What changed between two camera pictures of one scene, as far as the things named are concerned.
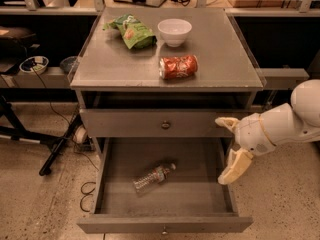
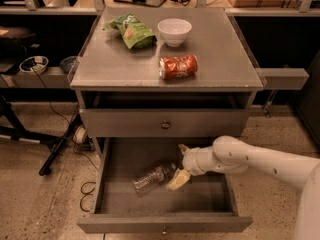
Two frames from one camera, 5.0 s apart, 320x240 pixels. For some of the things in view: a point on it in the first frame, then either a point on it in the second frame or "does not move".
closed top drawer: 157,123 does not move
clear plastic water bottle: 152,179 does not move
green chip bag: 135,33 does not move
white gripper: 254,134 → 190,161
